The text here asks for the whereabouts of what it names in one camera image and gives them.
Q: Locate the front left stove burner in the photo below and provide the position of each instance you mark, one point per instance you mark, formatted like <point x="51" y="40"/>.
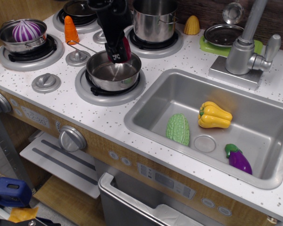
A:
<point x="44" y="56"/>

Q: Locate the grey stove knob centre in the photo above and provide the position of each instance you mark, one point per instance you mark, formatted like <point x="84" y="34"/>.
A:
<point x="77" y="58"/>

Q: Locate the steel ladle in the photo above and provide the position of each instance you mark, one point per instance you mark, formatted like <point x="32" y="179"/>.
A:
<point x="233" y="13"/>

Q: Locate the stove burner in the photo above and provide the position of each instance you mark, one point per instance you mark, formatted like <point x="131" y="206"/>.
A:
<point x="83" y="89"/>
<point x="84" y="24"/>
<point x="158" y="50"/>
<point x="44" y="56"/>

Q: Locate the back right stove burner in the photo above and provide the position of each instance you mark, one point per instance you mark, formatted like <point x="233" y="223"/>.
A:
<point x="158" y="50"/>

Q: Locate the grey stove knob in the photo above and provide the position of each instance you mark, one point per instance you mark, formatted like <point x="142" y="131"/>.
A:
<point x="77" y="58"/>
<point x="99" y="38"/>
<point x="46" y="83"/>

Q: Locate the grey stove knob upper middle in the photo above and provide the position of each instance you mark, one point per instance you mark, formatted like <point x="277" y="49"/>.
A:
<point x="99" y="38"/>

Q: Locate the tall steel stock pot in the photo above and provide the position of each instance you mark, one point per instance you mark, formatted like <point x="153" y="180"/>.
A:
<point x="154" y="20"/>

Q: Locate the grey toy sink basin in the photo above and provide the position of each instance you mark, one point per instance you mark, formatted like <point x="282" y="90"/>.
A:
<point x="256" y="128"/>

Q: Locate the small steel pot left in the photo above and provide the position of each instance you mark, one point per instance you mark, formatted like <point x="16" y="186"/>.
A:
<point x="21" y="47"/>

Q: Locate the back left stove burner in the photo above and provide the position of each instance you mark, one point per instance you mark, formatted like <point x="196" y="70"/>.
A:
<point x="84" y="24"/>

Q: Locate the purple white striped toy onion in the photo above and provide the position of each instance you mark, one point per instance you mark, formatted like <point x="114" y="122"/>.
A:
<point x="26" y="31"/>

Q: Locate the grey oven dial large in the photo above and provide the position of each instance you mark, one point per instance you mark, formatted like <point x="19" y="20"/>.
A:
<point x="71" y="140"/>

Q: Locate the front right stove burner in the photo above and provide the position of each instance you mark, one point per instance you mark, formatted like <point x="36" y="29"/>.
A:
<point x="83" y="89"/>

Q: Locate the silver toy faucet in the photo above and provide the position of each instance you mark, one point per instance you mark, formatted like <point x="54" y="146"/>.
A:
<point x="243" y="67"/>

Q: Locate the yellow toy bell pepper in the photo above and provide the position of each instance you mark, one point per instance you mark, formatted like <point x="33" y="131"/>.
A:
<point x="213" y="116"/>

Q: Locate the orange toy carrot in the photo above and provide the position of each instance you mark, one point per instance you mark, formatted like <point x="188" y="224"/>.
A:
<point x="70" y="32"/>

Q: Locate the steel saucepan with handle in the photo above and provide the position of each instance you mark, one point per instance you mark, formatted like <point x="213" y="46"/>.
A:
<point x="105" y="75"/>

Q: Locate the green plastic board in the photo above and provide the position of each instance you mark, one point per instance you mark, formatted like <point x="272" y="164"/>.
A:
<point x="224" y="51"/>

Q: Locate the red toy sweet potato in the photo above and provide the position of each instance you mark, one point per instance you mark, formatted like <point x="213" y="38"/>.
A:
<point x="127" y="46"/>

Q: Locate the black pot lid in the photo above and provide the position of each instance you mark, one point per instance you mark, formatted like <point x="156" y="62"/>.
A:
<point x="78" y="8"/>

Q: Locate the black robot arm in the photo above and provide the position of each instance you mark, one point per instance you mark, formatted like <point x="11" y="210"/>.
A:
<point x="113" y="17"/>

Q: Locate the yellow toy corn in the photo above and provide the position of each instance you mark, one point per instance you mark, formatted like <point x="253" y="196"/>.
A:
<point x="192" y="26"/>

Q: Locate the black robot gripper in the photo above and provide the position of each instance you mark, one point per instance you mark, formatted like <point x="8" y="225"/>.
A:
<point x="114" y="16"/>

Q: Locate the white oven shelf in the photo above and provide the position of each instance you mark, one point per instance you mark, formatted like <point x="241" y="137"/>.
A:
<point x="76" y="168"/>

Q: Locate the blue clamp tool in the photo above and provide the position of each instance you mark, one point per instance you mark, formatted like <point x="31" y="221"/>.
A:
<point x="14" y="192"/>

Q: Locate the grey dishwasher door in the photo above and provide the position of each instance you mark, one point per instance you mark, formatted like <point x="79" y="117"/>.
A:
<point x="121" y="209"/>

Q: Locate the steel pan lid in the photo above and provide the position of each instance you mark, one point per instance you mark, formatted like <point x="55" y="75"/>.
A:
<point x="223" y="35"/>

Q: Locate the green toy bitter gourd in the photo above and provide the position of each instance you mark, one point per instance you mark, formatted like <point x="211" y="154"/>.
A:
<point x="178" y="130"/>

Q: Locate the grey stove knob front left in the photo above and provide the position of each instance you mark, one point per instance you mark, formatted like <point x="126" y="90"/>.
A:
<point x="46" y="83"/>

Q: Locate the purple toy eggplant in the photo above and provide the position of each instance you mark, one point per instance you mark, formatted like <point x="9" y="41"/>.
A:
<point x="237" y="159"/>

